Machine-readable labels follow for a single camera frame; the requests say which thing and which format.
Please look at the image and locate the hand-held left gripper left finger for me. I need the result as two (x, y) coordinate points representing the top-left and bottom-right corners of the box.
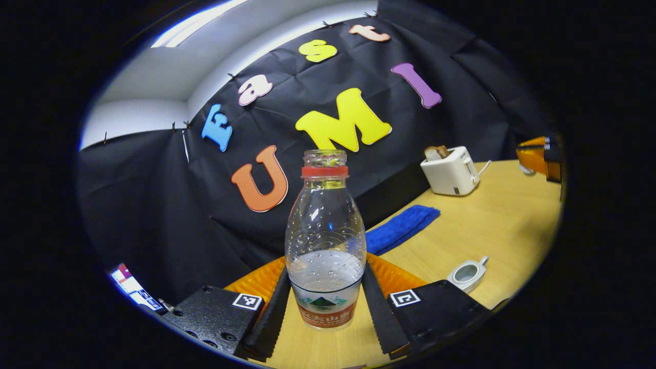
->
(162, 256), (293, 362)

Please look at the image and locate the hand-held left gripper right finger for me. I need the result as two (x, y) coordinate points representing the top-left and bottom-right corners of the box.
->
(361, 253), (491, 360)

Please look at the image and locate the white teacup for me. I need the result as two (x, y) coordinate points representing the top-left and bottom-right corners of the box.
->
(446, 256), (490, 294)

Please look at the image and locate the clear plastic water bottle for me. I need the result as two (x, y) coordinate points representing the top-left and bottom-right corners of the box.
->
(284, 149), (367, 330)

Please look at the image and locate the white toaster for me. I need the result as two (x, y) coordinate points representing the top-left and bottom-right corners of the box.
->
(420, 146), (481, 196)

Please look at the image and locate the blue folded towel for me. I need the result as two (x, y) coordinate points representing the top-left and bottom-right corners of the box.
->
(365, 205), (441, 256)

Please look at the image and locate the computer monitor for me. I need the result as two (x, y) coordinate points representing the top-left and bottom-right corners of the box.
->
(110, 263), (167, 313)

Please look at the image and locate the black backdrop cloth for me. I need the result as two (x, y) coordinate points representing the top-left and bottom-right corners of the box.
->
(77, 0), (559, 308)

